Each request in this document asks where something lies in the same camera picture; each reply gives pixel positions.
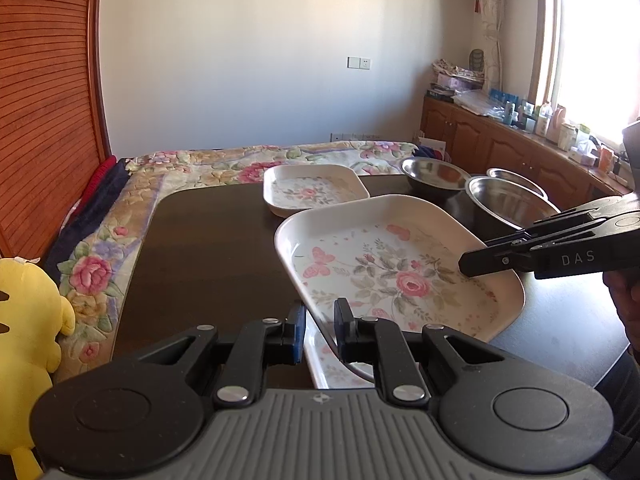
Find wooden slatted headboard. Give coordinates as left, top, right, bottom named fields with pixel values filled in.
left=0, top=0, right=113, bottom=261

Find yellow plush toy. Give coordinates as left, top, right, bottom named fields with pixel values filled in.
left=0, top=256, right=77, bottom=478

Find person's right hand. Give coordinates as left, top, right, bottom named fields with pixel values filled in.
left=602, top=269, right=640, bottom=350

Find patterned curtain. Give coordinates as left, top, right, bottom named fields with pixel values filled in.
left=472, top=0, right=503, bottom=93

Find wooden cabinet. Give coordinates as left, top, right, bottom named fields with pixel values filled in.
left=419, top=96, right=633, bottom=211

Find window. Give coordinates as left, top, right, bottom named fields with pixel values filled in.
left=530, top=0, right=640, bottom=148

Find pile of floral cloth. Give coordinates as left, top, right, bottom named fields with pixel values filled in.
left=432, top=59, right=486, bottom=81

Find pink jug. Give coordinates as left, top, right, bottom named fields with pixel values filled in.
left=546, top=106, right=568, bottom=143

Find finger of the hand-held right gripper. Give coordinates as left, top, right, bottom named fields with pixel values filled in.
left=482, top=195, right=640, bottom=256
left=459, top=225, right=640, bottom=281

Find clear plastic bags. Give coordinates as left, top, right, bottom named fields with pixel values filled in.
left=452, top=90, right=506, bottom=117

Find large stainless steel bowl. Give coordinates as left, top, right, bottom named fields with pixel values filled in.
left=465, top=175, right=562, bottom=243

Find large floral white tray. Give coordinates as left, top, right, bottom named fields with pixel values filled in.
left=274, top=195, right=526, bottom=343

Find person's dark clothing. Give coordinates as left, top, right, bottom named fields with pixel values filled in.
left=595, top=345, right=640, bottom=480

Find pink box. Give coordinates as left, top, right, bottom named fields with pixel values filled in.
left=437, top=72, right=483, bottom=92

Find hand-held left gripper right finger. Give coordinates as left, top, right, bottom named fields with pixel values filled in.
left=334, top=297, right=506, bottom=407

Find small floral white tray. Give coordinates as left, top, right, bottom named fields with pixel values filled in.
left=263, top=164, right=371, bottom=218

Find tissue box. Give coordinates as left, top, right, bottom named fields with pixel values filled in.
left=567, top=145, right=598, bottom=166

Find white paper bag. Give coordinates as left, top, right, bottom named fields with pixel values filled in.
left=414, top=132, right=447, bottom=153

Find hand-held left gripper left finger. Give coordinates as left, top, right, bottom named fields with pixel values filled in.
left=131, top=301, right=307, bottom=409

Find dark navy cloth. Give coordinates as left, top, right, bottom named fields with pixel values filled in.
left=42, top=157, right=133, bottom=281

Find wide-rimmed stainless steel bowl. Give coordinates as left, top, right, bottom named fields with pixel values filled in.
left=400, top=156, right=472, bottom=201

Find floral blanket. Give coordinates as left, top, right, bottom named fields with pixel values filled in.
left=42, top=141, right=420, bottom=386

